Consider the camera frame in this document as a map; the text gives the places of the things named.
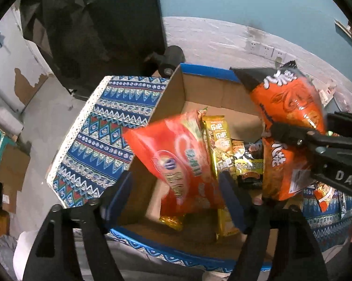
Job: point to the blue cardboard box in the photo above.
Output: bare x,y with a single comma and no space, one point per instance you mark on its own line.
190,87

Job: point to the white wall socket strip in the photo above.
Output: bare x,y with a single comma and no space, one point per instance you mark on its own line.
268,52

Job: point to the orange black snack bag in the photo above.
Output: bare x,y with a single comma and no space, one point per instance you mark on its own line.
290,107

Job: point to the black yellow snack bag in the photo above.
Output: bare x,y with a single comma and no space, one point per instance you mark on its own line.
249,161

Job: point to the black dark furniture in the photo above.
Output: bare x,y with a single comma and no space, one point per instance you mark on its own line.
84,40

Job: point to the gold long snack package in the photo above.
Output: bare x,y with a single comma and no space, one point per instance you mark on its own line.
221,152

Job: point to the orange green snack bag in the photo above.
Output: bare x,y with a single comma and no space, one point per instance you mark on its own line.
324,194

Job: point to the green broad bean snack bag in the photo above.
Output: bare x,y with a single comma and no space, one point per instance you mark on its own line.
174,222

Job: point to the red orange chip bag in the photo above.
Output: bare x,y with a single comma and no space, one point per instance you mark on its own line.
174,150

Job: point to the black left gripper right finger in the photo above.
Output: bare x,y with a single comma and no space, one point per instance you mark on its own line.
297,255

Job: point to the blue patterned bed cloth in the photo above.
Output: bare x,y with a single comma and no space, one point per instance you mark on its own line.
94,154

